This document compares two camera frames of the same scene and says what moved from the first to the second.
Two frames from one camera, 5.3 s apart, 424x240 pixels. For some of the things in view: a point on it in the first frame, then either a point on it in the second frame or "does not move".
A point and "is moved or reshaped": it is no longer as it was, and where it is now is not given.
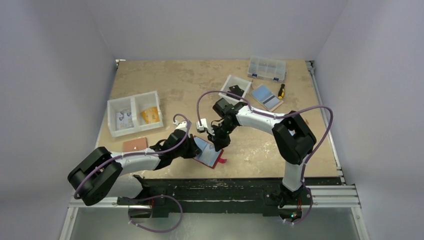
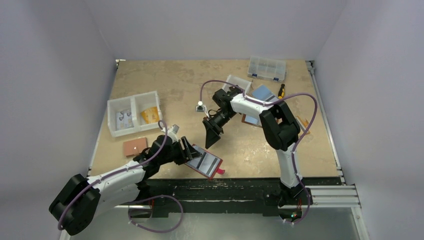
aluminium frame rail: x=343 y=196 does not move
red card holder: x=209 y=156 is moved or reshaped
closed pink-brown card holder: x=136 y=144 does not move
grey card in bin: x=124 y=120 does not move
